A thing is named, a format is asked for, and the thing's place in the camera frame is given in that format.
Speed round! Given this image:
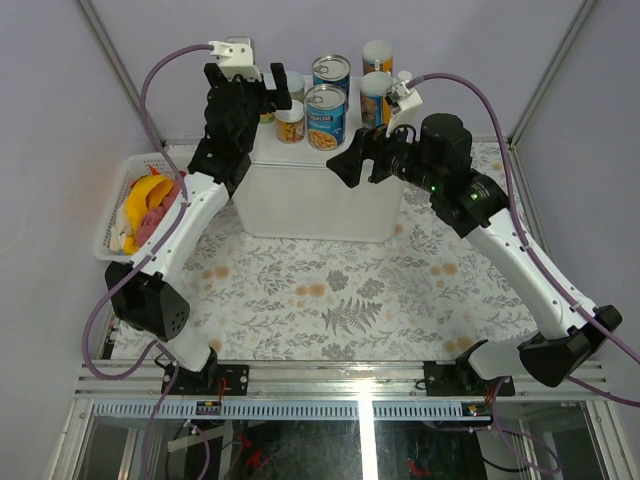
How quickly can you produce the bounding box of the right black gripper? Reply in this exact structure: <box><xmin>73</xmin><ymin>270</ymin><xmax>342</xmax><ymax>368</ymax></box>
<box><xmin>326</xmin><ymin>112</ymin><xmax>443</xmax><ymax>194</ymax></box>

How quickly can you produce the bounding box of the short can white lid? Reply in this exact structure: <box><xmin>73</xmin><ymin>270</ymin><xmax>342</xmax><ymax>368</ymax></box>
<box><xmin>275</xmin><ymin>100</ymin><xmax>305</xmax><ymax>144</ymax></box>

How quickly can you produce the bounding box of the short can clear lid front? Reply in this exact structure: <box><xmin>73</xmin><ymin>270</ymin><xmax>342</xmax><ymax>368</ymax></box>
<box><xmin>260</xmin><ymin>112</ymin><xmax>275</xmax><ymax>124</ymax></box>

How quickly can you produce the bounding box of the blue can pull-tab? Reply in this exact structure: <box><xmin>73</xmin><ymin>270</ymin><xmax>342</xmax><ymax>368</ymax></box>
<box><xmin>311</xmin><ymin>54</ymin><xmax>351</xmax><ymax>94</ymax></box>
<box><xmin>305</xmin><ymin>84</ymin><xmax>347</xmax><ymax>151</ymax></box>

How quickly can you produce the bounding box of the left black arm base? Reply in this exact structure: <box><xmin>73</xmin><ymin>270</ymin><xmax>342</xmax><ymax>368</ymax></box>
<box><xmin>155</xmin><ymin>348</ymin><xmax>250</xmax><ymax>398</ymax></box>

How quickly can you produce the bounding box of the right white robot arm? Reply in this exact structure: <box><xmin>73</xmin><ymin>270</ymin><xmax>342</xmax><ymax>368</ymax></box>
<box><xmin>326</xmin><ymin>114</ymin><xmax>622</xmax><ymax>395</ymax></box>

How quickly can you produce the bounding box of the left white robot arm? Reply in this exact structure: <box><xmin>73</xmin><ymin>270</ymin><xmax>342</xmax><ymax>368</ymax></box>
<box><xmin>105</xmin><ymin>63</ymin><xmax>292</xmax><ymax>395</ymax></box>

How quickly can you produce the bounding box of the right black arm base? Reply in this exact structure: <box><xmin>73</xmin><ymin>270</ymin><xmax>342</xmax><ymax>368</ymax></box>
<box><xmin>414</xmin><ymin>340</ymin><xmax>523</xmax><ymax>400</ymax></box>

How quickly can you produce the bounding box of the white plastic storage cabinet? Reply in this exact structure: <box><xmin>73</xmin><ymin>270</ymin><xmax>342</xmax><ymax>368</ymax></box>
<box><xmin>232</xmin><ymin>69</ymin><xmax>416</xmax><ymax>244</ymax></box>

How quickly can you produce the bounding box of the yellow cloth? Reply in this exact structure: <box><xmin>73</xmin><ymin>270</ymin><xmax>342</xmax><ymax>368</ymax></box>
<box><xmin>121</xmin><ymin>170</ymin><xmax>173</xmax><ymax>238</ymax></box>

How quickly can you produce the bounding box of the white plastic laundry basket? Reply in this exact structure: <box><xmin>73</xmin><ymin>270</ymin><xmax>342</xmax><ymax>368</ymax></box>
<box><xmin>93</xmin><ymin>152</ymin><xmax>175</xmax><ymax>262</ymax></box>

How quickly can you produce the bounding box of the pink cloth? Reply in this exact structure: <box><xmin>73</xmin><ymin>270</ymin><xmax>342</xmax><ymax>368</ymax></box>
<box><xmin>135</xmin><ymin>178</ymin><xmax>181</xmax><ymax>247</ymax></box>

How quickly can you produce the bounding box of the white patterned cloth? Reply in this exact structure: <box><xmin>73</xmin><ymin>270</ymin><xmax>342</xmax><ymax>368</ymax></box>
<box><xmin>110</xmin><ymin>214</ymin><xmax>137</xmax><ymax>255</ymax></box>

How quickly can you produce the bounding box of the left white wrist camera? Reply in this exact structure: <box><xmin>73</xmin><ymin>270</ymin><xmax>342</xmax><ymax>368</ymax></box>
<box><xmin>209</xmin><ymin>37</ymin><xmax>262</xmax><ymax>82</ymax></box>

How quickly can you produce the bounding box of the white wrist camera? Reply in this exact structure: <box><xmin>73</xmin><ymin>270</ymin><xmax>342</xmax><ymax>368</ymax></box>
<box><xmin>385</xmin><ymin>80</ymin><xmax>423</xmax><ymax>138</ymax></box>
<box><xmin>209</xmin><ymin>37</ymin><xmax>262</xmax><ymax>82</ymax></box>

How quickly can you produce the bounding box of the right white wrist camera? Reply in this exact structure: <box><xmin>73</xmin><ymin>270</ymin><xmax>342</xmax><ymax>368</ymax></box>
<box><xmin>385</xmin><ymin>80</ymin><xmax>423</xmax><ymax>138</ymax></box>

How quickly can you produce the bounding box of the aluminium front rail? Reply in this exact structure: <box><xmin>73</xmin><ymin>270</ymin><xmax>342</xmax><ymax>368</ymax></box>
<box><xmin>74</xmin><ymin>358</ymin><xmax>614</xmax><ymax>421</ymax></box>

